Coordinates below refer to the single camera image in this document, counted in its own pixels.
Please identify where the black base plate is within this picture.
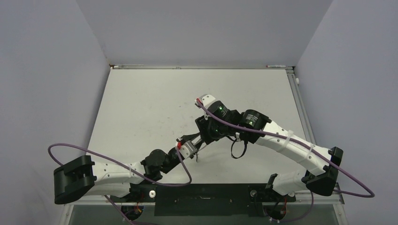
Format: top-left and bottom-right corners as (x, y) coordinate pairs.
(111, 184), (296, 217)

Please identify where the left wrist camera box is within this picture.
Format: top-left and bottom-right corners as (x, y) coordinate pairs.
(176, 141), (192, 159)

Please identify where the aluminium frame rail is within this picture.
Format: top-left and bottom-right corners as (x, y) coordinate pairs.
(286, 67), (344, 204)

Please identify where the red white marker pen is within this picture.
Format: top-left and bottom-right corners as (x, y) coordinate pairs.
(266, 65), (287, 68)

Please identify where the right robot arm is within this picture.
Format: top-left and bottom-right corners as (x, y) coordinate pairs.
(195, 95), (343, 201)

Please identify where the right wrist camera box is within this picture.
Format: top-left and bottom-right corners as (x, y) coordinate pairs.
(195, 94), (217, 114)

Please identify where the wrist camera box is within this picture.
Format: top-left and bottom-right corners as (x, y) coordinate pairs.
(176, 141), (192, 159)
(195, 94), (217, 114)

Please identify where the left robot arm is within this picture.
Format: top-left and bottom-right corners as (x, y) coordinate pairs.
(53, 133), (204, 205)

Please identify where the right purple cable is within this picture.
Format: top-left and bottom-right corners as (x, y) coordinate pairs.
(196, 101), (375, 223)

